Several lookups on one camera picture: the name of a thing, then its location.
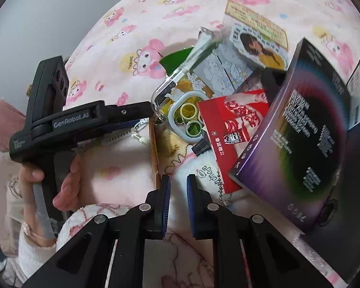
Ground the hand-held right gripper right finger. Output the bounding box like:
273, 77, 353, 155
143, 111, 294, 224
186, 174, 333, 288

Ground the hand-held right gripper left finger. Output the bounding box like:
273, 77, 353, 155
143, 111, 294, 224
22, 174, 171, 288

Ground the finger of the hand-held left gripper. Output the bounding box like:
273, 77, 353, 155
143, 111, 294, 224
103, 101, 154, 127

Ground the white plush keychain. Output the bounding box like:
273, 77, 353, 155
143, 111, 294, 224
172, 150, 238, 208

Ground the red printed packet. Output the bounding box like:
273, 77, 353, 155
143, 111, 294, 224
196, 89, 272, 194

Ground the person's left forearm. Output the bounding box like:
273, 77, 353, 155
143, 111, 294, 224
6, 216, 60, 288

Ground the clear plastic container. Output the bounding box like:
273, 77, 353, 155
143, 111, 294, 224
151, 27, 220, 142

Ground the person's left hand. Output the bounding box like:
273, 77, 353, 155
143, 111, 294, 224
18, 156, 82, 219

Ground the white pink fluffy cloth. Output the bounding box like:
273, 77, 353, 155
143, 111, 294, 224
55, 144, 222, 288

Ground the green snack packet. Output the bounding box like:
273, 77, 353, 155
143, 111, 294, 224
159, 46, 196, 74

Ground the pink printed blanket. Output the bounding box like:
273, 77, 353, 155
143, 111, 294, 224
63, 0, 360, 174

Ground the cartoon outline colouring card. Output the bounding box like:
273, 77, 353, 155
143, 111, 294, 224
183, 40, 253, 97

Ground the large purple rainbow box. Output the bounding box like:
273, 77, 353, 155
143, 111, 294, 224
228, 37, 353, 235

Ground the cartoon girl card packet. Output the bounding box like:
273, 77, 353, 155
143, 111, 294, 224
222, 0, 289, 70

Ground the black box with white label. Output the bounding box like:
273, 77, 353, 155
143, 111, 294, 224
346, 34, 360, 132

